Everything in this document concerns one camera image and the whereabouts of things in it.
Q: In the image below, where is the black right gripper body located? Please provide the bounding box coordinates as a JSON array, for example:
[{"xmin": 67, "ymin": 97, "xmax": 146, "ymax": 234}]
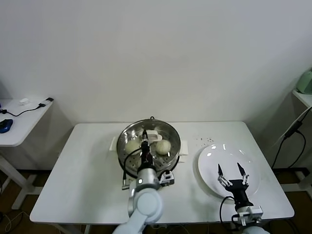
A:
[{"xmin": 224, "ymin": 179, "xmax": 253, "ymax": 208}]

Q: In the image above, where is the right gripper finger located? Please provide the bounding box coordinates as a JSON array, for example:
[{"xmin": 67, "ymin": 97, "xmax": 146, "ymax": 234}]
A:
[
  {"xmin": 216, "ymin": 164, "xmax": 231, "ymax": 187},
  {"xmin": 236, "ymin": 162, "xmax": 250, "ymax": 186}
]

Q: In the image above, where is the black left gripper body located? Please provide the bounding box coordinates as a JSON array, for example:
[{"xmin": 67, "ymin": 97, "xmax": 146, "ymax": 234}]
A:
[{"xmin": 140, "ymin": 143, "xmax": 155, "ymax": 169}]

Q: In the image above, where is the round glass pot lid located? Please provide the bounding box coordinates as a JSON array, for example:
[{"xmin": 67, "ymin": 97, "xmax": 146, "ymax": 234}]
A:
[{"xmin": 117, "ymin": 119, "xmax": 181, "ymax": 173}]

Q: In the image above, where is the white steamed baozi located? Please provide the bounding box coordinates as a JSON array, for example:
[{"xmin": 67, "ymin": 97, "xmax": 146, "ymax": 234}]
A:
[
  {"xmin": 124, "ymin": 140, "xmax": 142, "ymax": 155},
  {"xmin": 155, "ymin": 139, "xmax": 171, "ymax": 156}
]

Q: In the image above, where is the stainless steel steamer basket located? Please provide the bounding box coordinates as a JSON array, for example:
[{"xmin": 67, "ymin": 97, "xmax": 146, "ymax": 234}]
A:
[{"xmin": 109, "ymin": 118, "xmax": 189, "ymax": 177}]

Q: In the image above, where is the white round plate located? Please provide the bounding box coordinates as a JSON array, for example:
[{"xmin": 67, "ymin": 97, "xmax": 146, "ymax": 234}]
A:
[{"xmin": 197, "ymin": 143, "xmax": 260, "ymax": 199}]

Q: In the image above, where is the white shelf table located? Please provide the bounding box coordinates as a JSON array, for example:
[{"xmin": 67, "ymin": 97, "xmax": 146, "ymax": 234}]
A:
[{"xmin": 292, "ymin": 89, "xmax": 312, "ymax": 108}]

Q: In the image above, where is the pale green appliance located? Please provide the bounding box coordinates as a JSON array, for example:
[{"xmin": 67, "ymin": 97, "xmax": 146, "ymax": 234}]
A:
[{"xmin": 295, "ymin": 69, "xmax": 312, "ymax": 95}]

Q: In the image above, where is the white side table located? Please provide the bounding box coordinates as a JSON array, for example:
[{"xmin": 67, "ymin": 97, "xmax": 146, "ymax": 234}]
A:
[{"xmin": 0, "ymin": 98, "xmax": 54, "ymax": 210}]

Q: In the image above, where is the blue computer mouse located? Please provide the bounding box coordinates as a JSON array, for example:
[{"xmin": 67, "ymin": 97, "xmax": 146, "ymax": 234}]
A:
[{"xmin": 0, "ymin": 118, "xmax": 13, "ymax": 134}]

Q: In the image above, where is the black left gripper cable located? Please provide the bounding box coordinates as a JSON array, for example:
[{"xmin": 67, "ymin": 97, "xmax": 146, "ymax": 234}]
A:
[{"xmin": 122, "ymin": 148, "xmax": 144, "ymax": 190}]

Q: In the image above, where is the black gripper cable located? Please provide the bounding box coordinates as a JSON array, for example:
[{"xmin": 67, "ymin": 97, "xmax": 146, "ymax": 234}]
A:
[
  {"xmin": 122, "ymin": 148, "xmax": 144, "ymax": 190},
  {"xmin": 220, "ymin": 196, "xmax": 236, "ymax": 224}
]

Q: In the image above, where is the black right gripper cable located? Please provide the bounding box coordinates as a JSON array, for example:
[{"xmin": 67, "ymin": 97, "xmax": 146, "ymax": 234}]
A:
[{"xmin": 220, "ymin": 196, "xmax": 236, "ymax": 224}]

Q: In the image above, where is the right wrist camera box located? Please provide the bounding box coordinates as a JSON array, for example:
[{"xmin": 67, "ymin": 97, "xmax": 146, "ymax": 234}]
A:
[{"xmin": 231, "ymin": 205, "xmax": 264, "ymax": 227}]

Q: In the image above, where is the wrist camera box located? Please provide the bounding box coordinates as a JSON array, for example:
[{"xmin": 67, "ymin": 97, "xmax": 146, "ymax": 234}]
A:
[
  {"xmin": 158, "ymin": 171, "xmax": 176, "ymax": 188},
  {"xmin": 231, "ymin": 205, "xmax": 264, "ymax": 227}
]

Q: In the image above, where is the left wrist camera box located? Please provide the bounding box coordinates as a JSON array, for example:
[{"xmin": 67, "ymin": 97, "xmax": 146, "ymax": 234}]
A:
[{"xmin": 158, "ymin": 171, "xmax": 176, "ymax": 188}]

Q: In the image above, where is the black power cable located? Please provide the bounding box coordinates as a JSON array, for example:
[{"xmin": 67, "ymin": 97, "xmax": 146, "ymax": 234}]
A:
[{"xmin": 271, "ymin": 119, "xmax": 307, "ymax": 169}]

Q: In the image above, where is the white cable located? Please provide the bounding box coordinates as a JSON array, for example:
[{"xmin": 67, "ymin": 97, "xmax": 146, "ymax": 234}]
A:
[{"xmin": 275, "ymin": 106, "xmax": 312, "ymax": 145}]

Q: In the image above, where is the black cable with plug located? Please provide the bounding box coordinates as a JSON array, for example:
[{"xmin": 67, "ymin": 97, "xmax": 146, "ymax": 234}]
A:
[{"xmin": 0, "ymin": 97, "xmax": 54, "ymax": 117}]

